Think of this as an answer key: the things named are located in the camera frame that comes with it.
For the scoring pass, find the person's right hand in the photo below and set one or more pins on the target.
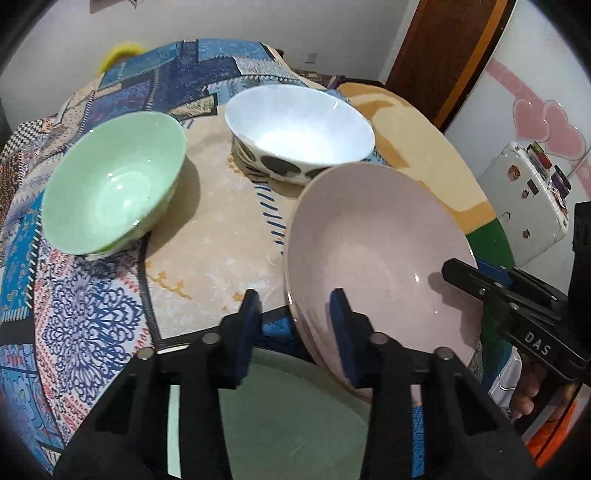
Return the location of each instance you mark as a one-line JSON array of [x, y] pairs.
[[531, 387]]

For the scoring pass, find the patchwork printed blanket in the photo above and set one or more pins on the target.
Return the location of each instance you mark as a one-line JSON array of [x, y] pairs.
[[92, 314]]

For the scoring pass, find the wall socket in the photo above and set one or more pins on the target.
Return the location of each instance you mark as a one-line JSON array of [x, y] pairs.
[[311, 57]]

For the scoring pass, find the pink bowl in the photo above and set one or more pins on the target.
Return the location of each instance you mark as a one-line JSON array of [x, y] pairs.
[[369, 254]]

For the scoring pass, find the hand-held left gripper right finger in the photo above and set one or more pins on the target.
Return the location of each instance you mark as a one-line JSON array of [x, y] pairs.
[[346, 332]]

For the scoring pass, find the orange garment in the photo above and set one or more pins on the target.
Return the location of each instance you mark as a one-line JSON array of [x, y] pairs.
[[551, 438]]

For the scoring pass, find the yellow curved foam tube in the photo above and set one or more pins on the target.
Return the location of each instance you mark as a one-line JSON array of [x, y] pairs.
[[120, 50]]

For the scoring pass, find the green plate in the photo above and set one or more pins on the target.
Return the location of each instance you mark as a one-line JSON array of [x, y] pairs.
[[286, 415]]

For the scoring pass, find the wooden door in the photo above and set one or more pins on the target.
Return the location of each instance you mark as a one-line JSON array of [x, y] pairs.
[[434, 50]]

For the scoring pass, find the white printed cloth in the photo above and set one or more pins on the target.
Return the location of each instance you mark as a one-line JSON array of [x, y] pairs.
[[503, 383]]

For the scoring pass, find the white bowl with black spots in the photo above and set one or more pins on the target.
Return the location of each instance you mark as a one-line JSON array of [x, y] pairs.
[[300, 124]]

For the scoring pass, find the white case with stickers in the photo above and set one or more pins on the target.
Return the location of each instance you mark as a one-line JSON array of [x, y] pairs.
[[517, 198]]

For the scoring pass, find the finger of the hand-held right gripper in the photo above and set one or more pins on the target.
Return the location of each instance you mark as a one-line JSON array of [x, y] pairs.
[[496, 273], [466, 277]]

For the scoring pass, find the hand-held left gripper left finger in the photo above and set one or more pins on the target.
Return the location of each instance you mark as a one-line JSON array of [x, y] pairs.
[[244, 332]]

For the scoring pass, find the green bowl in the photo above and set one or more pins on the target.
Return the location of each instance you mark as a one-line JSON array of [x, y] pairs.
[[115, 184]]

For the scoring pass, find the white heart-print wardrobe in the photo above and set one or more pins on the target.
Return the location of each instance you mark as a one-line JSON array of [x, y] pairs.
[[531, 60]]

